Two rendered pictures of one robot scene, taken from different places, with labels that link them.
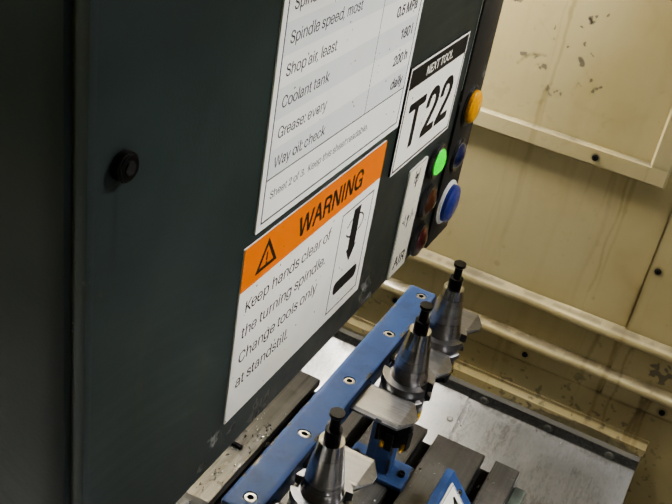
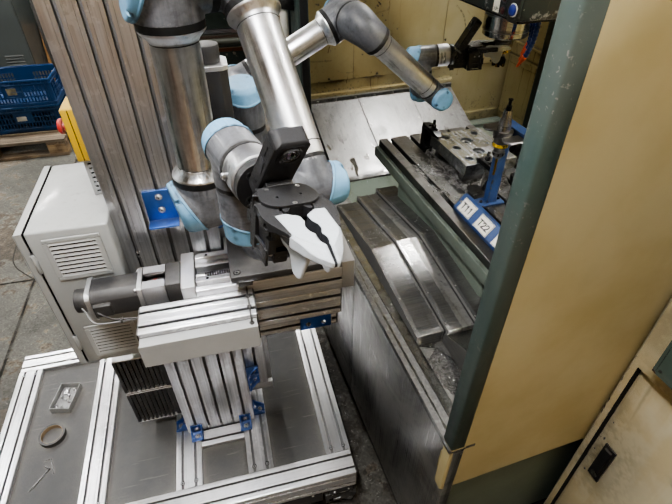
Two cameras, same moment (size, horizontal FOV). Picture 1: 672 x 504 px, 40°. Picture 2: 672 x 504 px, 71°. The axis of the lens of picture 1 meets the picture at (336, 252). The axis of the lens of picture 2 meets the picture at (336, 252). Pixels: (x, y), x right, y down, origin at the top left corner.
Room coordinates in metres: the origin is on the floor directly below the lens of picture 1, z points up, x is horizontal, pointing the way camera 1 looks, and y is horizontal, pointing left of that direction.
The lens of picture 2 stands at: (1.42, -1.38, 1.89)
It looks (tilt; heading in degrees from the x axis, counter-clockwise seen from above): 39 degrees down; 140
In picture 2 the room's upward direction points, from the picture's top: straight up
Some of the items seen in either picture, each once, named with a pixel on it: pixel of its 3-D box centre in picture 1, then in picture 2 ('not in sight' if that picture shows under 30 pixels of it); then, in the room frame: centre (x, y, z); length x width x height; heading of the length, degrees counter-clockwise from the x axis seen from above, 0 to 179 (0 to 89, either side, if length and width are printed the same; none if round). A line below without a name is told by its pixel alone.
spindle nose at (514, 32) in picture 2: not in sight; (508, 15); (0.44, 0.23, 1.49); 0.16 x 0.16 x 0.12
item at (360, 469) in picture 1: (344, 466); (512, 140); (0.72, -0.05, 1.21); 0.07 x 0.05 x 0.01; 68
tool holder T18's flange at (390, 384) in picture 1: (406, 383); not in sight; (0.87, -0.11, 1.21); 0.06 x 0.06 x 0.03
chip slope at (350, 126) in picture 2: not in sight; (405, 135); (-0.18, 0.47, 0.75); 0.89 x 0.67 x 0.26; 68
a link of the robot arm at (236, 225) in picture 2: not in sight; (253, 206); (0.84, -1.06, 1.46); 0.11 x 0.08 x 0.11; 78
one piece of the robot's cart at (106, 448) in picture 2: not in sight; (177, 419); (0.19, -1.18, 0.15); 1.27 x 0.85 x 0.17; 64
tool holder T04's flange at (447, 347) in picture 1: (440, 338); not in sight; (0.97, -0.15, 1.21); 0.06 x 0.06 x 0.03
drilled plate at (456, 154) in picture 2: not in sight; (471, 150); (0.40, 0.22, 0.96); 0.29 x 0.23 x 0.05; 158
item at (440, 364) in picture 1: (424, 360); not in sight; (0.92, -0.13, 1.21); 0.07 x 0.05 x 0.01; 68
